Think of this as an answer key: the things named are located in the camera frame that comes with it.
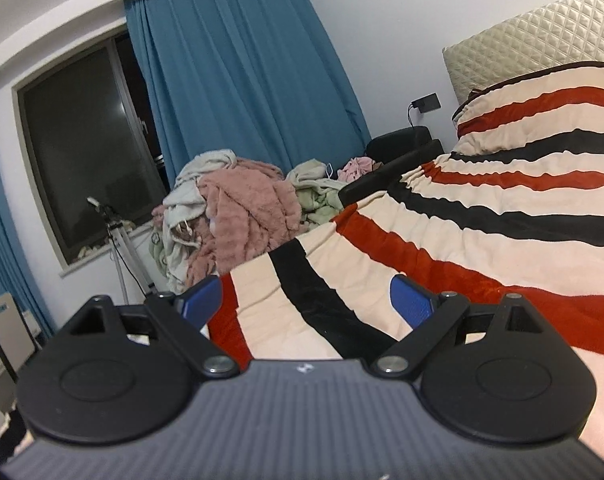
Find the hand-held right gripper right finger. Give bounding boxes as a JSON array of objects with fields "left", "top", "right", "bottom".
[{"left": 373, "top": 274, "right": 543, "bottom": 379}]

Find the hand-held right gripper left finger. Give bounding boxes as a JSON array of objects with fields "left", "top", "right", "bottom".
[{"left": 68, "top": 274, "right": 241, "bottom": 378}]

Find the green patterned cloth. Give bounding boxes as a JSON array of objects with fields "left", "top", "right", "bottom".
[{"left": 148, "top": 205, "right": 175, "bottom": 292}]

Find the striped fleece blanket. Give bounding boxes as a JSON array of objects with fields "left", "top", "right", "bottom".
[{"left": 207, "top": 152, "right": 604, "bottom": 461}]

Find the light grey hoodie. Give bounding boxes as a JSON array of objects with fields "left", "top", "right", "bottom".
[{"left": 162, "top": 180, "right": 210, "bottom": 283}]

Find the pink fluffy blanket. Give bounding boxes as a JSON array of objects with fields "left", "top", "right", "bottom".
[{"left": 186, "top": 160, "right": 303, "bottom": 287}]

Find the white tripod stand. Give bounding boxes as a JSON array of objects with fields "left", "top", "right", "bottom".
[{"left": 86, "top": 197, "right": 159, "bottom": 297}]

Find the pale green blanket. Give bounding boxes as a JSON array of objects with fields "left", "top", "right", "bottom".
[{"left": 285, "top": 158, "right": 350, "bottom": 227}]

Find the small pink cloth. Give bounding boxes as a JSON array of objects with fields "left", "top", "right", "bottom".
[{"left": 337, "top": 156, "right": 377, "bottom": 183}]

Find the black armchair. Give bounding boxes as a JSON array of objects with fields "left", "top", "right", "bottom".
[{"left": 339, "top": 127, "right": 445, "bottom": 207}]

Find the dark window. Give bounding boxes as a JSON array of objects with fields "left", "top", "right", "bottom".
[{"left": 11, "top": 34, "right": 171, "bottom": 267}]

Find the black and white chair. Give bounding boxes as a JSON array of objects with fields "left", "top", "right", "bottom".
[{"left": 0, "top": 292, "right": 39, "bottom": 361}]

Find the blue curtain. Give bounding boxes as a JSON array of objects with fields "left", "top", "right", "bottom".
[
  {"left": 124, "top": 0, "right": 373, "bottom": 188},
  {"left": 0, "top": 85, "right": 59, "bottom": 338}
]

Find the striped pillow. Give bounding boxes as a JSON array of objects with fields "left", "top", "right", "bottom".
[{"left": 451, "top": 60, "right": 604, "bottom": 158}]

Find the quilted cream headboard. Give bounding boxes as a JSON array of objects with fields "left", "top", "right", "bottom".
[{"left": 442, "top": 0, "right": 604, "bottom": 107}]

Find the black wall socket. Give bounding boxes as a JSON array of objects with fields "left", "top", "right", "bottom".
[{"left": 407, "top": 92, "right": 443, "bottom": 130}]

